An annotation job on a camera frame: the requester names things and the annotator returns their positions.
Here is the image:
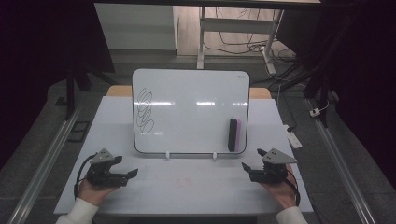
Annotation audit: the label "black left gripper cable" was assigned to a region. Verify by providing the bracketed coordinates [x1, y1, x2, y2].
[73, 154, 96, 199]

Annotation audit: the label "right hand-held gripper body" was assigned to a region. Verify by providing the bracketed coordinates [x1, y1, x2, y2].
[248, 147, 299, 184]

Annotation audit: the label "aluminium rail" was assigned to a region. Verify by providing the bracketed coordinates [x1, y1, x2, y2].
[305, 98, 378, 224]
[7, 105, 82, 224]

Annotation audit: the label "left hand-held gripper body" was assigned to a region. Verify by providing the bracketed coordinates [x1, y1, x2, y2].
[84, 148, 130, 189]

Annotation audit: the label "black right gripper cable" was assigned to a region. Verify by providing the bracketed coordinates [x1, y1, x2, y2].
[283, 177, 302, 207]

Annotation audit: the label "person's left hand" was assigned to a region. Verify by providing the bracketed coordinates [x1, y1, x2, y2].
[77, 179, 117, 207]

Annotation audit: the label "black floor cables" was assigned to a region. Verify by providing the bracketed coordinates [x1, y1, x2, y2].
[204, 7, 297, 64]

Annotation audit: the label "black metal stand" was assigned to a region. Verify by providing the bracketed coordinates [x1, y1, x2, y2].
[269, 59, 332, 129]
[55, 60, 117, 121]

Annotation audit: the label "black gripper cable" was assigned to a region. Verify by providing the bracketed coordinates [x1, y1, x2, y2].
[283, 177, 302, 207]
[73, 154, 96, 199]

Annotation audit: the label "white whiteboard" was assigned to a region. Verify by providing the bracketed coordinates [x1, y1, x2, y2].
[132, 68, 251, 156]

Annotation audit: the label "white desk frame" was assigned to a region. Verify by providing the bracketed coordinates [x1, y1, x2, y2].
[196, 6, 285, 76]

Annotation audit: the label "white cabinet panel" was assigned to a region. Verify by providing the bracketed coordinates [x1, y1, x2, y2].
[94, 3, 177, 51]

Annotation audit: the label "black and purple eraser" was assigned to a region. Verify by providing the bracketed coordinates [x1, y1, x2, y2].
[227, 118, 243, 153]

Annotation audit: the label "black floor frame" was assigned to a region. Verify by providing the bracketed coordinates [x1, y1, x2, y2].
[67, 120, 92, 144]

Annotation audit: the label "person's right hand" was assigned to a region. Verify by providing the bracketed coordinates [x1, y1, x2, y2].
[261, 164, 300, 210]

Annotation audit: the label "white table mat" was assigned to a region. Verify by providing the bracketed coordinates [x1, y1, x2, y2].
[53, 95, 314, 216]

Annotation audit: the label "white power strip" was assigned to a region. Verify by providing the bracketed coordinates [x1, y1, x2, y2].
[282, 123, 304, 150]

